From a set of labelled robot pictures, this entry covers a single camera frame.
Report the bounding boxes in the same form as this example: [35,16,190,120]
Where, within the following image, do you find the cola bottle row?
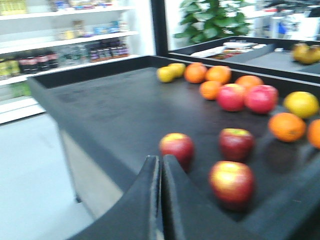
[17,50,59,74]

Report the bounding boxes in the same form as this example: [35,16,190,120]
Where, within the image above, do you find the black wooden produce display stand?
[26,36,320,240]

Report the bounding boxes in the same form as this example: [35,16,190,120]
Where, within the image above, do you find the small orange tangerine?
[307,119,320,149]

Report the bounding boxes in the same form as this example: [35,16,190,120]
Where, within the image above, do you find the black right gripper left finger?
[70,156,160,240]

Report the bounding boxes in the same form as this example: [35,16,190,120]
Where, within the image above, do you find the bright red apple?
[216,83,246,112]
[244,84,279,115]

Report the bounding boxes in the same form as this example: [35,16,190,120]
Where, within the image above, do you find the yellow pear fruit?
[156,66,175,83]

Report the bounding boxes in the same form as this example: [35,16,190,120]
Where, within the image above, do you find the white store shelving unit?
[0,0,154,124]

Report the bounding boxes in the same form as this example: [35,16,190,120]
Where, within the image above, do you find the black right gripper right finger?
[161,155,258,240]

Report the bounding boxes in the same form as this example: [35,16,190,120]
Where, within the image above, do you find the green potted plant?
[173,0,252,44]

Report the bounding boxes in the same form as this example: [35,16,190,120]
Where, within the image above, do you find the dark red apple yellow top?
[208,160,255,211]

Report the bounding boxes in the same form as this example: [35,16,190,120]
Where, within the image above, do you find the bumpy orange tangerine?
[184,62,208,84]

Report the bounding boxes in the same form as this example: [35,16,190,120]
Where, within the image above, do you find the small orange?
[268,112,307,143]

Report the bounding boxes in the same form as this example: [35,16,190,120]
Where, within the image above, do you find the yellow round pear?
[283,91,320,119]

